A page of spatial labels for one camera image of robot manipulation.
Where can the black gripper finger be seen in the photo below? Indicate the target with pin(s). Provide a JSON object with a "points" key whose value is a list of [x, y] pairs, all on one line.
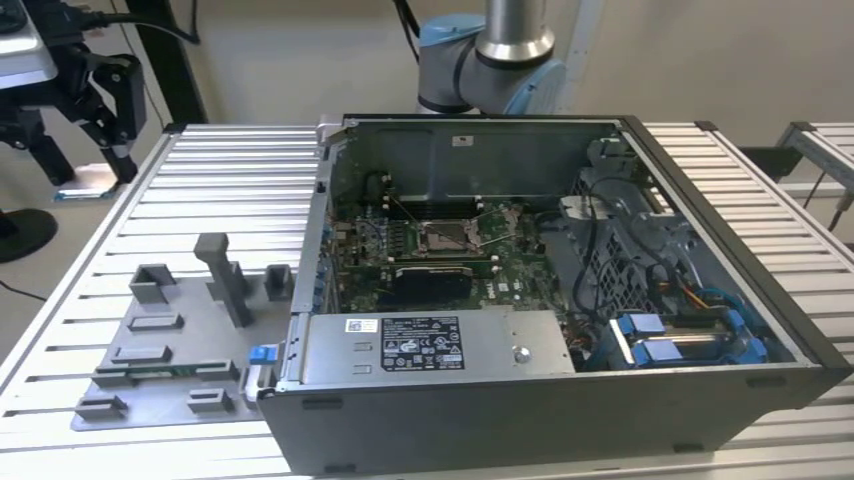
{"points": [[130, 100], [41, 130]]}

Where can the silver square CPU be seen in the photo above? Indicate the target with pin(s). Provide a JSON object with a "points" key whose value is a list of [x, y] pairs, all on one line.
{"points": [[87, 194]]}

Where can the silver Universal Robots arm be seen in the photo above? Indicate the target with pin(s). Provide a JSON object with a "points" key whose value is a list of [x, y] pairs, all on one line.
{"points": [[514, 30]]}

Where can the black RAM slot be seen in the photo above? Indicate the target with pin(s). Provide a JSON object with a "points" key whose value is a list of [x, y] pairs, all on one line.
{"points": [[414, 265]]}

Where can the CPU socket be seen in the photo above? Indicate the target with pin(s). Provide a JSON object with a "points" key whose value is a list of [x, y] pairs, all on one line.
{"points": [[444, 240]]}

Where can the black round stand base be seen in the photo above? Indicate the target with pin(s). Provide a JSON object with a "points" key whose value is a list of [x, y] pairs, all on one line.
{"points": [[23, 235]]}

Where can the grey plastic parts rack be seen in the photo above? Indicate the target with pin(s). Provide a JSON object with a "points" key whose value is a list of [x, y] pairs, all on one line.
{"points": [[194, 345]]}

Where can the green RAM stick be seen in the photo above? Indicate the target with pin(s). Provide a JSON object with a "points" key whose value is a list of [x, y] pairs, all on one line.
{"points": [[167, 372]]}

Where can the blue case latch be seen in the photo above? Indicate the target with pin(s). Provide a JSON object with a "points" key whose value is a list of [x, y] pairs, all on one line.
{"points": [[261, 355]]}

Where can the black graphics card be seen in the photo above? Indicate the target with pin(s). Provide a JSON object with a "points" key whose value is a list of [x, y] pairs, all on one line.
{"points": [[434, 282]]}

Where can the silver power supply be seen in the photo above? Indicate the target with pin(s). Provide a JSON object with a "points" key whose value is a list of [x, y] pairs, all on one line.
{"points": [[334, 350]]}

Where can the green motherboard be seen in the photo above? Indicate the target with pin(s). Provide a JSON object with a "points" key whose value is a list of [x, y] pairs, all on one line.
{"points": [[514, 280]]}

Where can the grey metal drive cage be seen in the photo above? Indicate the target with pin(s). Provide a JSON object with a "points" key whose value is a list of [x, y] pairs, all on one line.
{"points": [[621, 240]]}

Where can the black open PC case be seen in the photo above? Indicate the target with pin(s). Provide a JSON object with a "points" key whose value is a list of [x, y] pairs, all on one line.
{"points": [[468, 425]]}

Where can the hard disk in blue carrier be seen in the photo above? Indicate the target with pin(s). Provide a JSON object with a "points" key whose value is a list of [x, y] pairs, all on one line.
{"points": [[646, 324], [657, 352]]}

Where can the aluminium side table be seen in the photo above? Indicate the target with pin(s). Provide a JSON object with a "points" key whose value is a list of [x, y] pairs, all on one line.
{"points": [[824, 137]]}

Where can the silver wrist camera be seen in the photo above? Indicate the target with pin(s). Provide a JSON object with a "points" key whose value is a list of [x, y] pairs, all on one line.
{"points": [[21, 55]]}

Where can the black frame post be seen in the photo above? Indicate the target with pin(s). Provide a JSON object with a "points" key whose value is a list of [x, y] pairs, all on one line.
{"points": [[170, 60]]}

